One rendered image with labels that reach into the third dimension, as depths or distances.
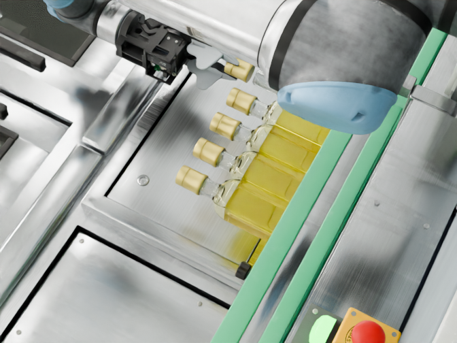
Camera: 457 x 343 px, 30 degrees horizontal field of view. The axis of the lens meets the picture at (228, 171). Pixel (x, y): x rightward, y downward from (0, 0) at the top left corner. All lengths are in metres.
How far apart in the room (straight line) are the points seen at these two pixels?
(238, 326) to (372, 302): 0.18
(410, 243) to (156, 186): 0.51
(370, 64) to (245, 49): 0.15
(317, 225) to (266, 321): 0.16
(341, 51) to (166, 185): 0.68
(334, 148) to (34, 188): 0.58
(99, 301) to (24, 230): 0.18
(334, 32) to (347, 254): 0.37
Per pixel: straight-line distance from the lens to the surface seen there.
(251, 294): 1.15
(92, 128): 1.59
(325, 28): 0.91
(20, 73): 1.70
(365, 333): 1.03
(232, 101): 1.45
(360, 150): 1.28
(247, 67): 1.48
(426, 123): 1.30
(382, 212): 1.21
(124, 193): 1.51
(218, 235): 1.47
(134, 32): 1.53
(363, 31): 0.91
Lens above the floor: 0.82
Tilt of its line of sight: 11 degrees up
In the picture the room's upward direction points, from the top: 64 degrees counter-clockwise
